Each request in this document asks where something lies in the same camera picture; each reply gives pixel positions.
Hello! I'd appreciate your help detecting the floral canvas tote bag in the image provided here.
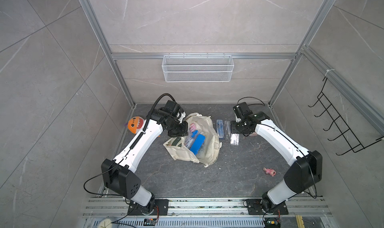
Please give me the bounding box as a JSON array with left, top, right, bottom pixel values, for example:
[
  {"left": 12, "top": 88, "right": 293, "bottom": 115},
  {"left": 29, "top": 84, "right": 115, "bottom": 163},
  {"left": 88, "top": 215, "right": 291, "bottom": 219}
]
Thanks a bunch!
[{"left": 163, "top": 113, "right": 222, "bottom": 167}]

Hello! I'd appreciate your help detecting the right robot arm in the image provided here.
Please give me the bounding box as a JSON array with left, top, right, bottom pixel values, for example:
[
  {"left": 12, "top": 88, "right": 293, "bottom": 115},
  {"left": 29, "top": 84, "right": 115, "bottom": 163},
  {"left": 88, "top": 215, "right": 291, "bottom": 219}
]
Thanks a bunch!
[{"left": 231, "top": 110, "right": 323, "bottom": 213}]

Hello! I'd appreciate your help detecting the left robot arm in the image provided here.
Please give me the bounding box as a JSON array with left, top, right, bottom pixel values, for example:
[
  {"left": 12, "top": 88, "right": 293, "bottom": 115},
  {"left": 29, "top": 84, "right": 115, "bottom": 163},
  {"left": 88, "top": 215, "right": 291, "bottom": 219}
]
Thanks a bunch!
[{"left": 83, "top": 93, "right": 188, "bottom": 213}]

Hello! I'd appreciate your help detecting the blue box in bag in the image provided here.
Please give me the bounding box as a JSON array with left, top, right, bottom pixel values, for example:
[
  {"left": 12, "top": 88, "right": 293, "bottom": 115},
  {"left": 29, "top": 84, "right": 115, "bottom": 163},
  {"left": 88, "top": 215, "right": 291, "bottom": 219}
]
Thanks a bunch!
[{"left": 189, "top": 130, "right": 206, "bottom": 155}]

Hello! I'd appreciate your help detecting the orange shark plush toy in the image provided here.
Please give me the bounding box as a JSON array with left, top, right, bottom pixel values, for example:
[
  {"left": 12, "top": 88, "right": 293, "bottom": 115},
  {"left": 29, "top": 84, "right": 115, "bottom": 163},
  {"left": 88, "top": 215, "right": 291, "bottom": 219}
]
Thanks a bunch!
[{"left": 127, "top": 116, "right": 145, "bottom": 134}]

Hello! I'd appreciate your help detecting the pink monkey plush toy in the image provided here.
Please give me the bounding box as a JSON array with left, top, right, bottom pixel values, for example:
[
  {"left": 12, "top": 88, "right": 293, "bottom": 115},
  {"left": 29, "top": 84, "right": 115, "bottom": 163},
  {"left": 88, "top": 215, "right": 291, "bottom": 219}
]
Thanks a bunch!
[{"left": 263, "top": 168, "right": 277, "bottom": 177}]

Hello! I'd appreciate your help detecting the white round clock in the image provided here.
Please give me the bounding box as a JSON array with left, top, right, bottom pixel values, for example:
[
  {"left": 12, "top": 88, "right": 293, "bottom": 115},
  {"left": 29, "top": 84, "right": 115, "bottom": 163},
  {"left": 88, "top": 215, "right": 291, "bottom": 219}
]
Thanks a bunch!
[{"left": 97, "top": 218, "right": 115, "bottom": 228}]

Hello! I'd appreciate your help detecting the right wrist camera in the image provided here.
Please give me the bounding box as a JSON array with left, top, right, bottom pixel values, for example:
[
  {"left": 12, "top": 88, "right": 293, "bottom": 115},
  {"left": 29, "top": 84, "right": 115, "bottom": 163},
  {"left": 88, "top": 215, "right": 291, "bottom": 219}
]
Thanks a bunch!
[{"left": 233, "top": 102, "right": 253, "bottom": 120}]

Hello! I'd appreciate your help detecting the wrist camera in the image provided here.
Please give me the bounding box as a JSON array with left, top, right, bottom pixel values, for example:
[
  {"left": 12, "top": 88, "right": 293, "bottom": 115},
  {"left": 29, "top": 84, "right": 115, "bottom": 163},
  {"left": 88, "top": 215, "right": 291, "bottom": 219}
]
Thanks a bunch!
[
  {"left": 164, "top": 100, "right": 184, "bottom": 118},
  {"left": 233, "top": 102, "right": 253, "bottom": 120}
]

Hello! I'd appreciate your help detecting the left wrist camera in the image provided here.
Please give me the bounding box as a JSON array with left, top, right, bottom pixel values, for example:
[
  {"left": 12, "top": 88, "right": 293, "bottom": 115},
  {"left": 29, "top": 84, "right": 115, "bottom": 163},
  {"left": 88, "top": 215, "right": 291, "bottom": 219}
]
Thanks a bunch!
[{"left": 164, "top": 100, "right": 184, "bottom": 118}]

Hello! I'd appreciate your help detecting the white wire mesh basket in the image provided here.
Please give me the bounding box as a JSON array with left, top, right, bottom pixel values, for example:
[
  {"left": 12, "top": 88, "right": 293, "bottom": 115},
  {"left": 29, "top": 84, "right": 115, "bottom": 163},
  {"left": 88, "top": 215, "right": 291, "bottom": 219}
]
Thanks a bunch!
[{"left": 162, "top": 55, "right": 235, "bottom": 83}]

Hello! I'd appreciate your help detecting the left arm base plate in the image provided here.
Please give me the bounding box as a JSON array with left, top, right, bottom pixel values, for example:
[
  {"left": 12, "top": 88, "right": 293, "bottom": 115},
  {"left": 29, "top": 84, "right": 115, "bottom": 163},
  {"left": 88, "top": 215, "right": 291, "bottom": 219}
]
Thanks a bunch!
[{"left": 128, "top": 199, "right": 169, "bottom": 216}]

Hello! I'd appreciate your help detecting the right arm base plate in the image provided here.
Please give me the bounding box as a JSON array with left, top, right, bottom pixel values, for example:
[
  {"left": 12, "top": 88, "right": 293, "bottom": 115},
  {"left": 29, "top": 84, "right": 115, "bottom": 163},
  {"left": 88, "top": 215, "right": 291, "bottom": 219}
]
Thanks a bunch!
[{"left": 243, "top": 199, "right": 289, "bottom": 215}]

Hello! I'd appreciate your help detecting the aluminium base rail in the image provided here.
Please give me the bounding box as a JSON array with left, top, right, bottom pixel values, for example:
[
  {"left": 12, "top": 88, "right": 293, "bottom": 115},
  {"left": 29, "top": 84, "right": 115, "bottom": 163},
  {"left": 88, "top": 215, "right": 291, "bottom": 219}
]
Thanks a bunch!
[{"left": 81, "top": 197, "right": 332, "bottom": 218}]

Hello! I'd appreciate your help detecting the black wire hook rack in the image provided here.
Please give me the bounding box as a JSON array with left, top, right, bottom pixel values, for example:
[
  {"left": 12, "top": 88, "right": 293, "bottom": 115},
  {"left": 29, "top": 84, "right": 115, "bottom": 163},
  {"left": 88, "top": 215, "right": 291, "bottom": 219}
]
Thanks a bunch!
[{"left": 308, "top": 78, "right": 384, "bottom": 156}]

